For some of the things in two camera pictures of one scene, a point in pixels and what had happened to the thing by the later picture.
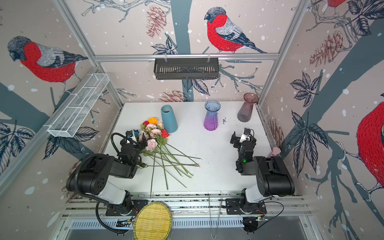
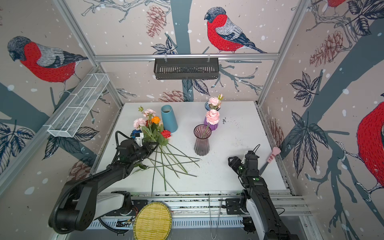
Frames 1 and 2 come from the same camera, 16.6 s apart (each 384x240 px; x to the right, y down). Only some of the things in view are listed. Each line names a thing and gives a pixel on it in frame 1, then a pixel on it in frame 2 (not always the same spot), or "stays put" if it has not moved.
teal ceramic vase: [169, 120] stays put
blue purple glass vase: [211, 119] stays put
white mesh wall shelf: [78, 106] stays put
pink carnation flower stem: [157, 151] to [212, 115]
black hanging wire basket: [186, 68] stays put
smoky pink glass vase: [245, 112] to [202, 132]
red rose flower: [164, 133] stays put
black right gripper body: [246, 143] to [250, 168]
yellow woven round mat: [152, 221] stays put
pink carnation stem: [152, 127] to [151, 132]
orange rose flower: [153, 120] stays put
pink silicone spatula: [276, 151] stays put
